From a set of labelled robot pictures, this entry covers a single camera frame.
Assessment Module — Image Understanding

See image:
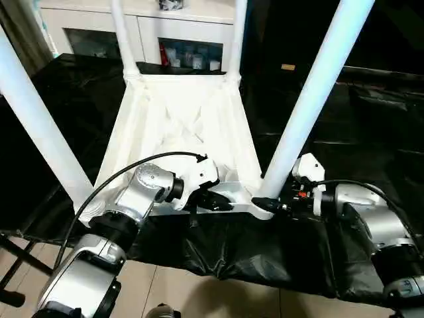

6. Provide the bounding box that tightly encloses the white plastic table top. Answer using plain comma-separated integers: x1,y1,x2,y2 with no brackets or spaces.
75,70,276,229

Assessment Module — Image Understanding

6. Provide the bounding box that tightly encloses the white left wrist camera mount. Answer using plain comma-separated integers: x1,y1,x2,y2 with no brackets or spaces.
176,154,220,212

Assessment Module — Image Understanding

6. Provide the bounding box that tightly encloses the black work surface mat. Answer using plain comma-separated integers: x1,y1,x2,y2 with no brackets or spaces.
0,52,424,299

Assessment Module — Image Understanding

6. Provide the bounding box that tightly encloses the black left wrist camera cable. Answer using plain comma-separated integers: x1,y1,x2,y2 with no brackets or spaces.
54,150,209,276

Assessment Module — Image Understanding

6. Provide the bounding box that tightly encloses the black metal frame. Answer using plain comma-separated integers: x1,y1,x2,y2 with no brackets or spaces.
342,65,424,84

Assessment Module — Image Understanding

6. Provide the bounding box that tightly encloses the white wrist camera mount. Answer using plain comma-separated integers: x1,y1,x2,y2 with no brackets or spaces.
290,152,328,219
176,154,220,212

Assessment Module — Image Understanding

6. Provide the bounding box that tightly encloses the white glass door cabinet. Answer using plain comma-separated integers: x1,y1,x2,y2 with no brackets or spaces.
38,0,248,74

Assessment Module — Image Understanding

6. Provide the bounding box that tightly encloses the grey curtain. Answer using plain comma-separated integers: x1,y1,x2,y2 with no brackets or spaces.
0,0,56,76

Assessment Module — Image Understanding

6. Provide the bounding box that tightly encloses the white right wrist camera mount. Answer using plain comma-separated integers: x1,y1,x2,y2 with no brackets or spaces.
290,152,328,219

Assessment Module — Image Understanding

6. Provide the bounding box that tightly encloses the dark patterned object on cabinet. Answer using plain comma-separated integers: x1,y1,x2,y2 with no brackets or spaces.
157,0,187,11

